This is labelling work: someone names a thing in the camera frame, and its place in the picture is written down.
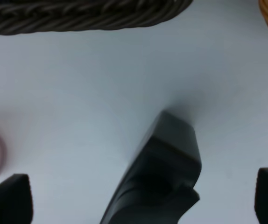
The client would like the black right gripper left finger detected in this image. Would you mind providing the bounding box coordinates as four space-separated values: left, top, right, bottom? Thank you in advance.
0 174 34 224

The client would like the dark green square bottle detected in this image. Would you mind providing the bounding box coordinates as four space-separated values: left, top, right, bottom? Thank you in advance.
101 112 202 224

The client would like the dark brown wicker basket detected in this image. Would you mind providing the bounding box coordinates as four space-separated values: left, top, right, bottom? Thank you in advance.
0 0 192 35

